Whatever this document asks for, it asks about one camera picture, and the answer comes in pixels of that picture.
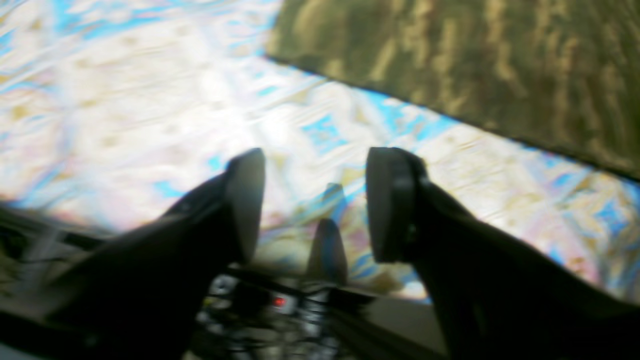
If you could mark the patterned tile tablecloth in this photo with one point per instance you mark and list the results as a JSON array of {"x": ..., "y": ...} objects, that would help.
[{"x": 111, "y": 110}]

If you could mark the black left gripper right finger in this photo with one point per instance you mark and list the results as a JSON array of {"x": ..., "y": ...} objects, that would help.
[{"x": 495, "y": 297}]

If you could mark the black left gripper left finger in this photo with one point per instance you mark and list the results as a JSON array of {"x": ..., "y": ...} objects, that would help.
[{"x": 137, "y": 296}]

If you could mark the camouflage T-shirt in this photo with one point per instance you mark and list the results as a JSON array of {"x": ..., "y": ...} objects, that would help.
[{"x": 559, "y": 75}]

